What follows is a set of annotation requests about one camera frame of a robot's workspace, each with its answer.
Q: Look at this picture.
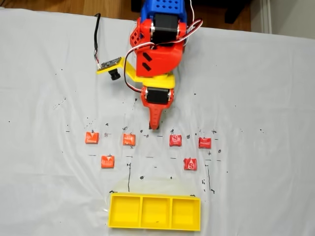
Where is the white red servo wire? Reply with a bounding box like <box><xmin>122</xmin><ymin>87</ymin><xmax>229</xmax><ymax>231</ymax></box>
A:
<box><xmin>183</xmin><ymin>18</ymin><xmax>204</xmax><ymax>41</ymax></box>
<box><xmin>189</xmin><ymin>0</ymin><xmax>199</xmax><ymax>23</ymax></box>
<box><xmin>124</xmin><ymin>43</ymin><xmax>155</xmax><ymax>93</ymax></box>

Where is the black camera cable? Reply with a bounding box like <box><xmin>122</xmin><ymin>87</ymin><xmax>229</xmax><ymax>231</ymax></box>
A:
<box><xmin>93</xmin><ymin>13</ymin><xmax>103</xmax><ymax>68</ymax></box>

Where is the camera board on yellow bracket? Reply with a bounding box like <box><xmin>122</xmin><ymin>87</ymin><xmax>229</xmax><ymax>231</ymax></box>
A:
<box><xmin>95</xmin><ymin>56</ymin><xmax>138</xmax><ymax>83</ymax></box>

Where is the red Starburst candy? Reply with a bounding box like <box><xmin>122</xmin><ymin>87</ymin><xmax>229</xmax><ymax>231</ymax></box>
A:
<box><xmin>198</xmin><ymin>137</ymin><xmax>212</xmax><ymax>149</ymax></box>
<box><xmin>169</xmin><ymin>134</ymin><xmax>183</xmax><ymax>147</ymax></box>
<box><xmin>183</xmin><ymin>158</ymin><xmax>198</xmax><ymax>171</ymax></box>

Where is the white marked table cloth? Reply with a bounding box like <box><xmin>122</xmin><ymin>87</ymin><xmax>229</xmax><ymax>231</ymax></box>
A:
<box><xmin>0</xmin><ymin>7</ymin><xmax>315</xmax><ymax>236</ymax></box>

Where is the yellow three-compartment box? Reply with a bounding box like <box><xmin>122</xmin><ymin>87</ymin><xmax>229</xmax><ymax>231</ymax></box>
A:
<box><xmin>107</xmin><ymin>193</ymin><xmax>202</xmax><ymax>232</ymax></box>

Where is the white baseboard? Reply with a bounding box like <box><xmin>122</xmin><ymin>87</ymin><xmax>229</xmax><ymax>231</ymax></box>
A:
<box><xmin>260</xmin><ymin>0</ymin><xmax>273</xmax><ymax>34</ymax></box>

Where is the orange Starburst candy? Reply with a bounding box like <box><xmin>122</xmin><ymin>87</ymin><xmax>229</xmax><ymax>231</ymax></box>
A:
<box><xmin>100</xmin><ymin>155</ymin><xmax>116</xmax><ymax>169</ymax></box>
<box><xmin>85</xmin><ymin>132</ymin><xmax>100</xmax><ymax>145</ymax></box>
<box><xmin>123</xmin><ymin>133</ymin><xmax>136</xmax><ymax>146</ymax></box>

